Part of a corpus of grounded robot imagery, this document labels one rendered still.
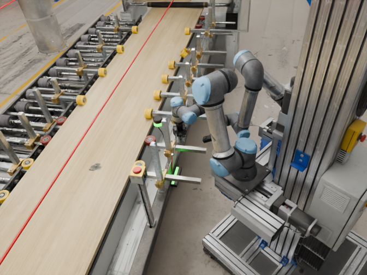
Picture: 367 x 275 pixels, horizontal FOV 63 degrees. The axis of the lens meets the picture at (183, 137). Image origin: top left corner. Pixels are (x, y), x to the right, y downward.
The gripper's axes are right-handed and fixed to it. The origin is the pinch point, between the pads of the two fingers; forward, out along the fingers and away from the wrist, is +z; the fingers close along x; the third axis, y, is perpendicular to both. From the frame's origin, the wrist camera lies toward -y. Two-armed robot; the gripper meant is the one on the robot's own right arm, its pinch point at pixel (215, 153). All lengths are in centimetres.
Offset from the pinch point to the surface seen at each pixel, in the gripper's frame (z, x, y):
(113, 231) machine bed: 7, -67, -53
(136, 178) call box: -37, -59, -33
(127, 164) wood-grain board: -7, -26, -56
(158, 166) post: -15.6, -30.8, -32.0
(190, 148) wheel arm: -3.3, -1.0, -18.0
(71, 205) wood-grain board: -7, -62, -79
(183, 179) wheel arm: 0.4, -26.1, -18.0
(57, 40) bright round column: 64, 292, -320
